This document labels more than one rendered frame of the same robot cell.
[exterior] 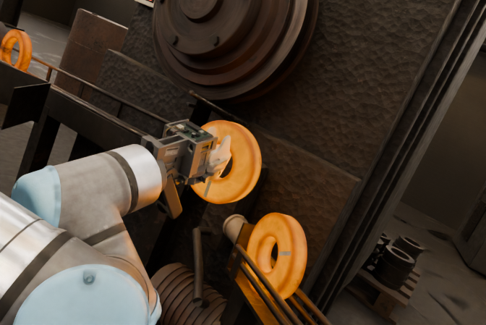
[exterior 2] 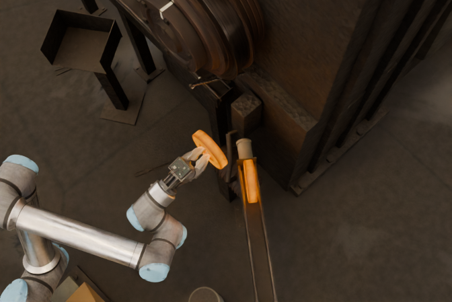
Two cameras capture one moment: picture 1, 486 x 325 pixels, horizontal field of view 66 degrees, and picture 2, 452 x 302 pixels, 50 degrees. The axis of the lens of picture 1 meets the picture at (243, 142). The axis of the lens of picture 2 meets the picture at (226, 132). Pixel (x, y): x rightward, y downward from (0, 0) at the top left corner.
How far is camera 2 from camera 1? 148 cm
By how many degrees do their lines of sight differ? 61
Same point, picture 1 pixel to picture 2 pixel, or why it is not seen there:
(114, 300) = (155, 272)
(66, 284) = (144, 270)
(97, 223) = (153, 224)
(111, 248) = (161, 229)
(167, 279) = not seen: hidden behind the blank
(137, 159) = (159, 198)
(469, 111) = not seen: outside the picture
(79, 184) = (143, 216)
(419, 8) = (323, 49)
